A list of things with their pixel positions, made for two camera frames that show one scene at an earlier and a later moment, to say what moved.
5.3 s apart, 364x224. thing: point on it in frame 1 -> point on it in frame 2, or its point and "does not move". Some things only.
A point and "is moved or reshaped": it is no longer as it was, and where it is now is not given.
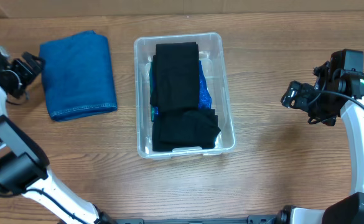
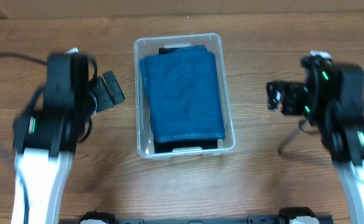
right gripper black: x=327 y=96 -> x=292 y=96
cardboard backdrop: x=0 y=9 does not move
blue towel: x=78 y=75 is moved or reshaped
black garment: x=157 y=145 does not move
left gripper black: x=17 y=65 -> x=106 y=93
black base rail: x=251 y=219 does not move
